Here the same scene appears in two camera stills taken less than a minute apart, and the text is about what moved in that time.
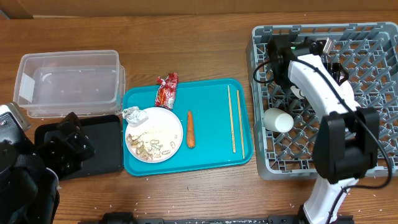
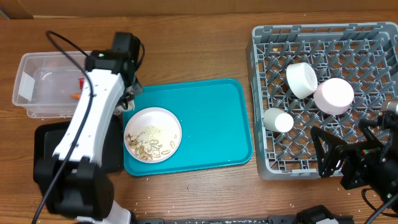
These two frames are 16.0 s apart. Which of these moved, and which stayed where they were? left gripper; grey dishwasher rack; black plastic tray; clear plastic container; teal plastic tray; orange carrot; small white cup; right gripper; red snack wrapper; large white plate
Moved: orange carrot; left gripper; right gripper; red snack wrapper
Stayed: clear plastic container; teal plastic tray; black plastic tray; small white cup; large white plate; grey dishwasher rack
